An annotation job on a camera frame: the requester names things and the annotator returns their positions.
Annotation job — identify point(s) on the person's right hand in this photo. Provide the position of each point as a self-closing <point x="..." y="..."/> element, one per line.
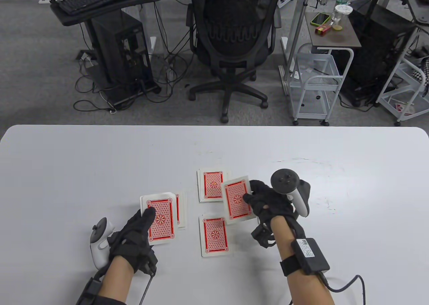
<point x="271" y="206"/>

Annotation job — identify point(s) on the person's left hand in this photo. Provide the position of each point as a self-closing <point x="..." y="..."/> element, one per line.
<point x="130" y="244"/>

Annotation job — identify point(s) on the red-backed playing card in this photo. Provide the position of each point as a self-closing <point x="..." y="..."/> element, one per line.
<point x="236" y="201"/>
<point x="214" y="236"/>

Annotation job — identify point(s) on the stack of red-backed cards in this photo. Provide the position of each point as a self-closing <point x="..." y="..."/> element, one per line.
<point x="162" y="218"/>

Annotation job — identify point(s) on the card pile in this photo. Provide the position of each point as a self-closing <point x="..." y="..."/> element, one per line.
<point x="211" y="184"/>
<point x="181" y="211"/>

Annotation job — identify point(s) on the person's left forearm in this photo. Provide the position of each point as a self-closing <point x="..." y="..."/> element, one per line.
<point x="115" y="278"/>

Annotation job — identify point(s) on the person's right forearm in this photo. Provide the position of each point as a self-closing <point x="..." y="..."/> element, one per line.
<point x="301" y="285"/>

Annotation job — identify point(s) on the grey tracking controller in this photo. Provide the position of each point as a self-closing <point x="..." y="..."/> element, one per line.
<point x="97" y="251"/>
<point x="285" y="181"/>

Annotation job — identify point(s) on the red white small box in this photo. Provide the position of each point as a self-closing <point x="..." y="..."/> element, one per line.
<point x="404" y="109"/>

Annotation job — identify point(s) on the brown side table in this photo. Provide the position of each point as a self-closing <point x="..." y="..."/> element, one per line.
<point x="335" y="38"/>

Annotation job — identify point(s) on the black mesh office chair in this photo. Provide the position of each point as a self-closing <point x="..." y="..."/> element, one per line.
<point x="234" y="23"/>

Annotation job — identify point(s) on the black computer tower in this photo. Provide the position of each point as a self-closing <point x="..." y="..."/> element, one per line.
<point x="114" y="43"/>
<point x="375" y="43"/>

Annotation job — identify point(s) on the green-cased phone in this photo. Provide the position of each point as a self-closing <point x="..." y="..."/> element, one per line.
<point x="320" y="18"/>

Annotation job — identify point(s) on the black white checkered cloth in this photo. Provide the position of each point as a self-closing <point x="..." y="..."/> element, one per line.
<point x="423" y="72"/>

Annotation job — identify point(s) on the glass jar white lid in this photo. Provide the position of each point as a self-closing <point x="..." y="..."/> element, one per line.
<point x="342" y="15"/>

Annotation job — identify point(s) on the silver metal post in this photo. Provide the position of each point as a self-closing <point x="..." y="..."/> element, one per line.
<point x="301" y="18"/>

